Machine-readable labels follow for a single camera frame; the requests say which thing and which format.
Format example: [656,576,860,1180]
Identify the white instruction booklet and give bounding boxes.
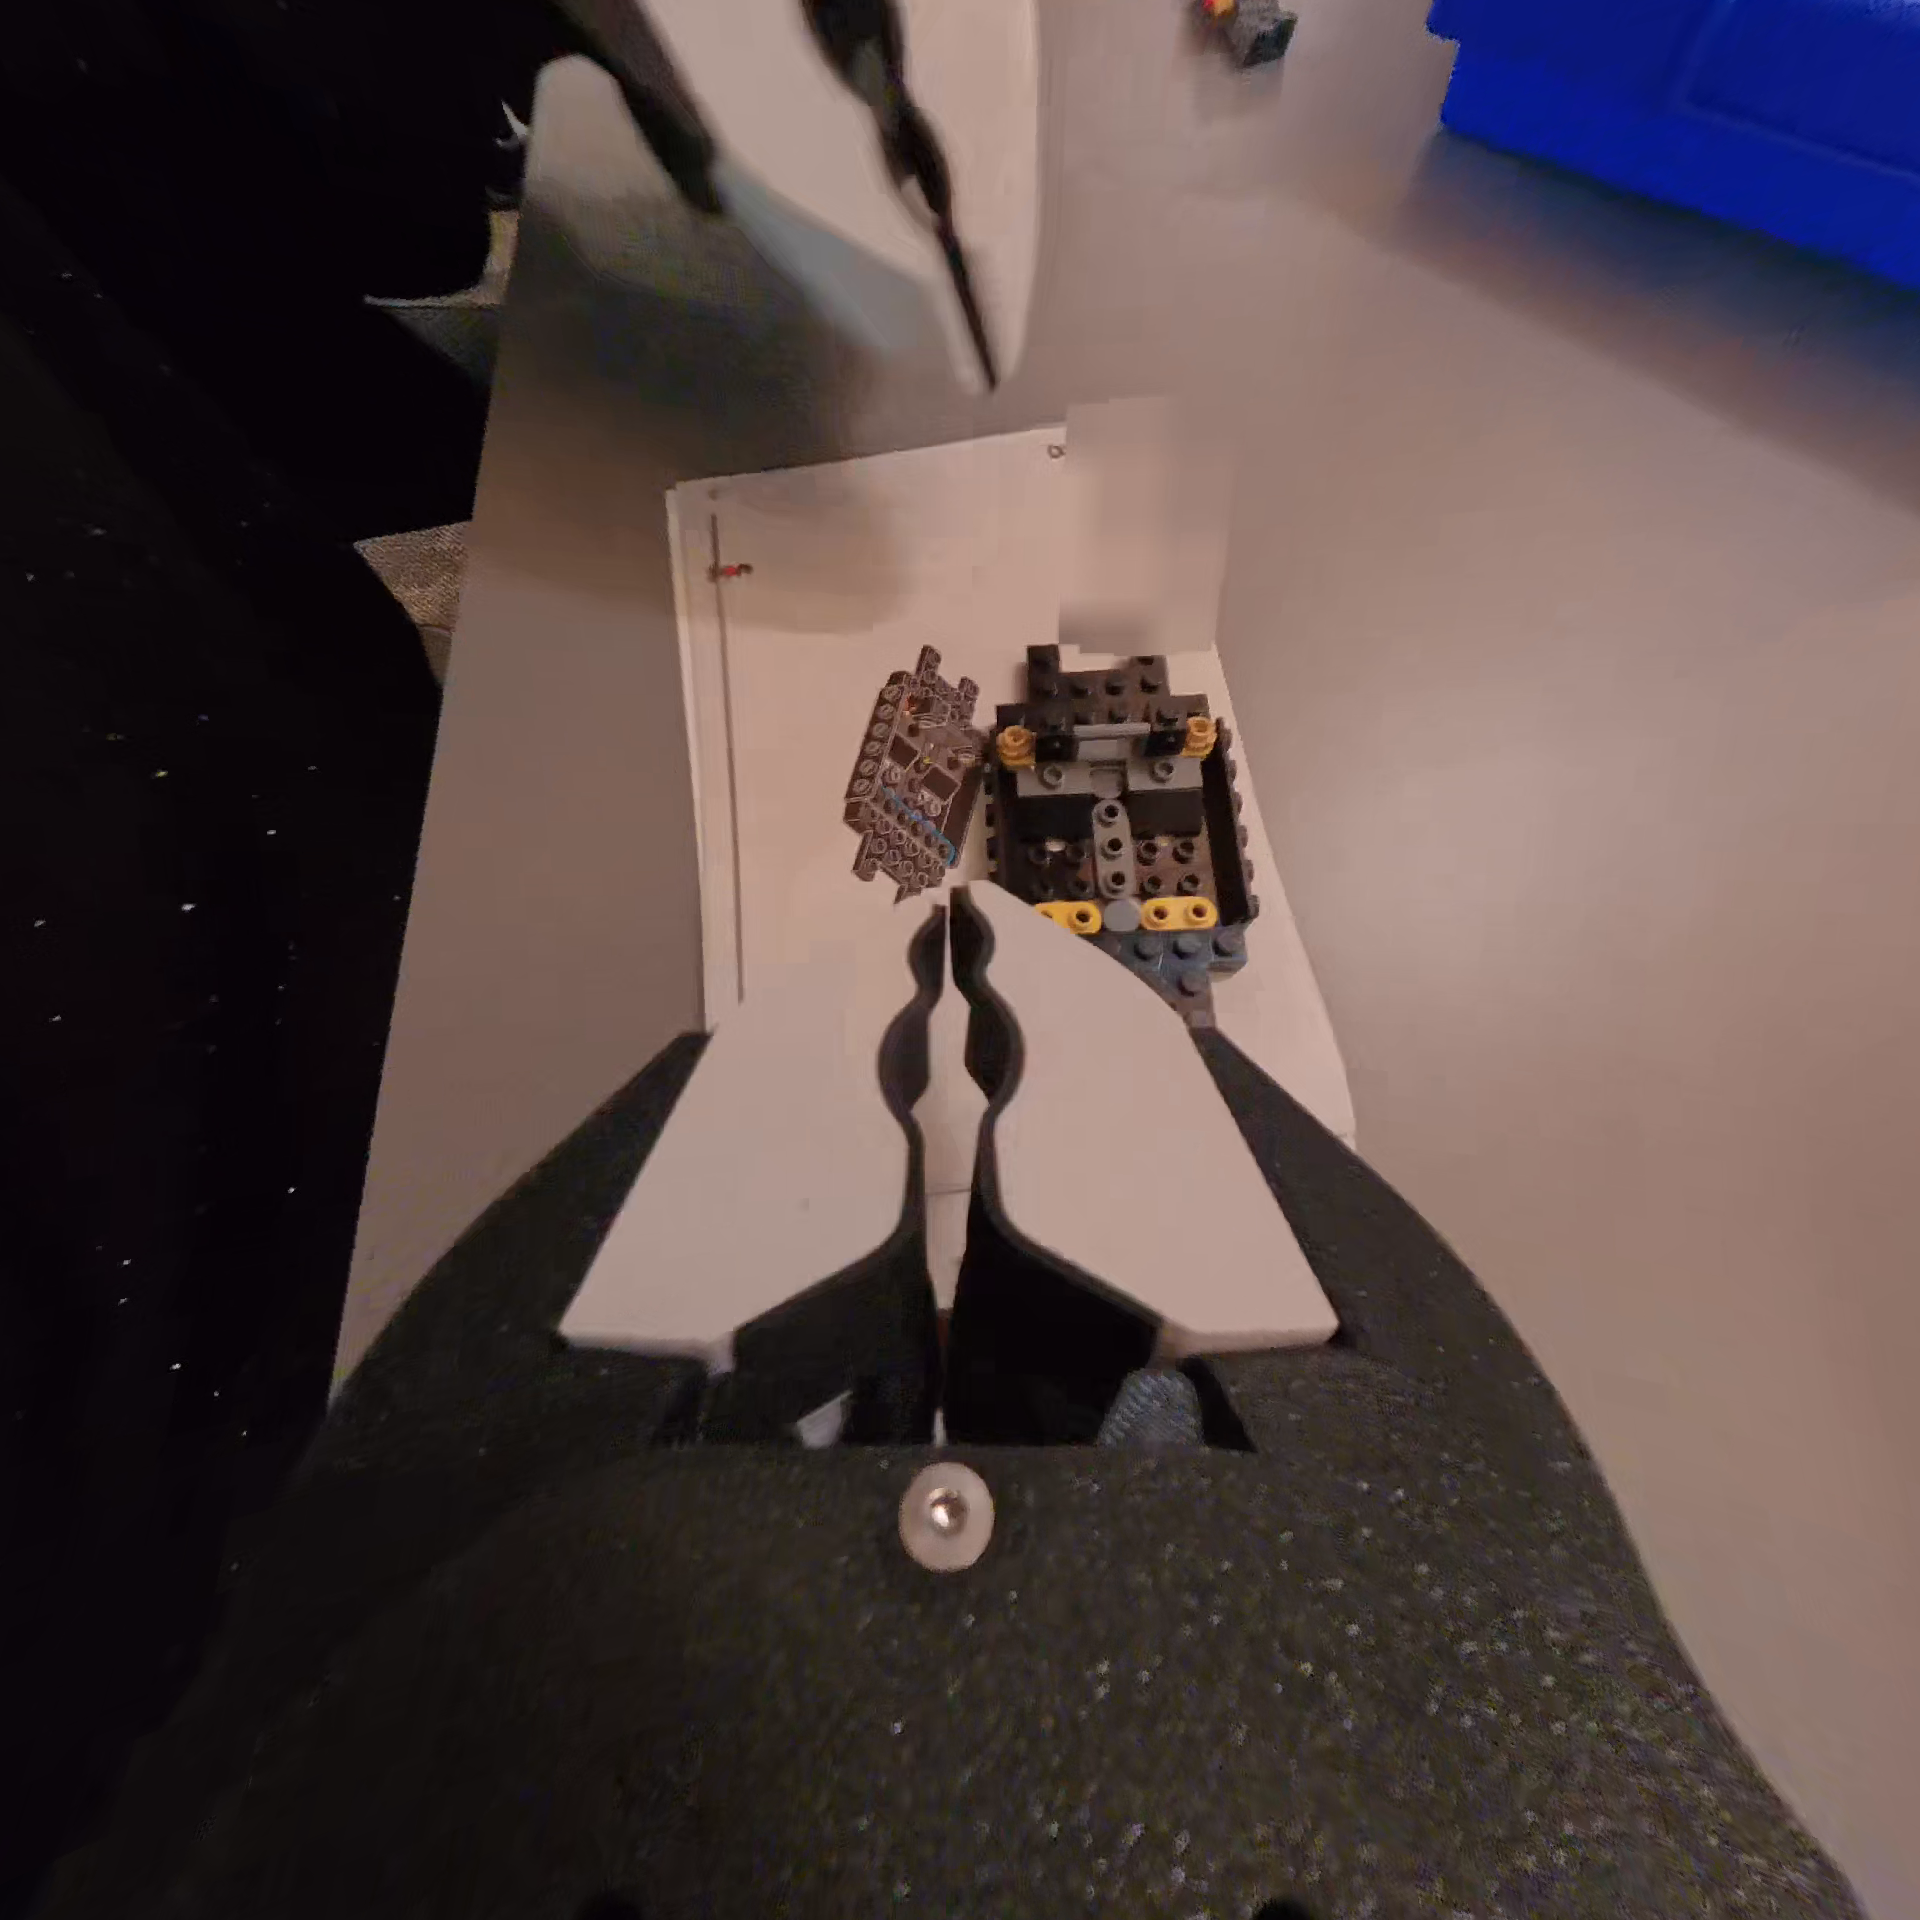
[664,397,1361,1194]

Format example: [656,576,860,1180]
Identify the black grey lego build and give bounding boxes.
[984,642,1260,1011]

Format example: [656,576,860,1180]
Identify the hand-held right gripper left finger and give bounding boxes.
[556,904,954,1403]

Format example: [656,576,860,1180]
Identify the blue plastic bin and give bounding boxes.
[1425,0,1920,287]

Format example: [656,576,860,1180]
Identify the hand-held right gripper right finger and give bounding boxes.
[949,880,1341,1412]

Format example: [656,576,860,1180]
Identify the dark grey lego frame piece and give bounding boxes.
[848,645,985,902]

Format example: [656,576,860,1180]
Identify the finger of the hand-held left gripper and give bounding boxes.
[630,0,995,383]
[816,0,1041,396]

